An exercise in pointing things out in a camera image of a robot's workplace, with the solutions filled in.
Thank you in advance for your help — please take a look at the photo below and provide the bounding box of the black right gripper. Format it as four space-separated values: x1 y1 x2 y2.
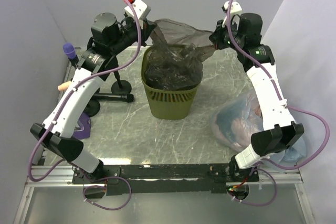
208 18 245 51

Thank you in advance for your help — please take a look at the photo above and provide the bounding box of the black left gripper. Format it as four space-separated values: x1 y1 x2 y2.
109 16 156 55

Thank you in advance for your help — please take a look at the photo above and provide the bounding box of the grey translucent trash bag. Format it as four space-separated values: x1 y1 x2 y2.
144 18 215 91

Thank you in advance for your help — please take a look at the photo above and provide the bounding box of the translucent bag with clothes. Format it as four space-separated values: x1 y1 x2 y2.
212 87 306 168

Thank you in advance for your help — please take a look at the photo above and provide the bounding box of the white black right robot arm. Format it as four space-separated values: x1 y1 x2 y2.
209 13 305 181

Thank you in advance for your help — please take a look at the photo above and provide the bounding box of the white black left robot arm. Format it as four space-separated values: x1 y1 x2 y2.
30 13 156 183

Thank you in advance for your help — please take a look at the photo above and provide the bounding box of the olive green mesh trash bin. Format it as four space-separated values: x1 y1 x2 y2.
141 45 203 120

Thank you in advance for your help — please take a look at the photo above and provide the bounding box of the purple microphone on stand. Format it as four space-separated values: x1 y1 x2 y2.
62 43 79 68

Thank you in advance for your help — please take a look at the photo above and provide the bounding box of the purple box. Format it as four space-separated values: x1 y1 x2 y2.
72 113 91 140

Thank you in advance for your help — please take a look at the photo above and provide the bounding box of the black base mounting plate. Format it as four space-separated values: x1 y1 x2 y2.
72 163 259 196

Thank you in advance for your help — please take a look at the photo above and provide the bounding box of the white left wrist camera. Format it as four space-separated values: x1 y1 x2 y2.
128 0 151 24

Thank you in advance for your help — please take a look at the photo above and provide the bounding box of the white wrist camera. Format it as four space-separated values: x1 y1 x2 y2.
128 0 151 24
222 0 243 27

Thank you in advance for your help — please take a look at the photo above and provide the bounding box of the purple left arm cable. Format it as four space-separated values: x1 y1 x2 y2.
27 1 144 182

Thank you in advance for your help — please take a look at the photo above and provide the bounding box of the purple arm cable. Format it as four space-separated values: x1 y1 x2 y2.
27 1 144 182
226 0 330 171

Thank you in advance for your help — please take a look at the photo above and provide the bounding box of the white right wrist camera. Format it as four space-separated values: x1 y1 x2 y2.
222 0 243 27

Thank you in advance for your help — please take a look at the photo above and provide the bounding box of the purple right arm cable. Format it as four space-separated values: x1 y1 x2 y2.
226 0 330 171

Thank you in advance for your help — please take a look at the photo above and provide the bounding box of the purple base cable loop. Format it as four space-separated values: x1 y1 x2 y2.
82 176 132 211

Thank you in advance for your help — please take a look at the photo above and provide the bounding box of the aluminium rail frame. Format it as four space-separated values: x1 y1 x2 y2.
14 166 316 223

